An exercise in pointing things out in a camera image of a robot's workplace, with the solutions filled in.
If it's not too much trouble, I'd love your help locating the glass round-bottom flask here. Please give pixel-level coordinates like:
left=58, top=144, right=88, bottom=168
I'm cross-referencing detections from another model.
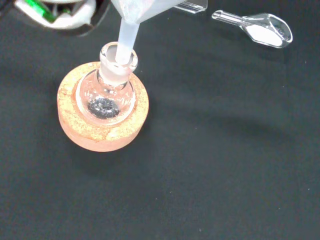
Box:
left=74, top=41, right=140, bottom=126

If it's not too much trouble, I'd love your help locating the black bench cloth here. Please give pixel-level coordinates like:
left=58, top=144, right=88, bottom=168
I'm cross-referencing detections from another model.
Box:
left=0, top=0, right=320, bottom=240

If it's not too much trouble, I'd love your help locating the clear acrylic funnel stand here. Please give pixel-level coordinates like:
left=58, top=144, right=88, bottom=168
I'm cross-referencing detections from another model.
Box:
left=173, top=0, right=209, bottom=14

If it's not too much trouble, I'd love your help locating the glass weighing funnel with powder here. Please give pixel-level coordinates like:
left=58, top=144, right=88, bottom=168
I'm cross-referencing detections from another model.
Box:
left=211, top=9, right=294, bottom=49

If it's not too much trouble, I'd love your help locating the cork ring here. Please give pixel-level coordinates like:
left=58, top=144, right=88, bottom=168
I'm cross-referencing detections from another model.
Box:
left=57, top=61, right=150, bottom=153

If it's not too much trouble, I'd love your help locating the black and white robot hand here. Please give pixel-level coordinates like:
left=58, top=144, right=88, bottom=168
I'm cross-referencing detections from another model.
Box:
left=0, top=0, right=112, bottom=38

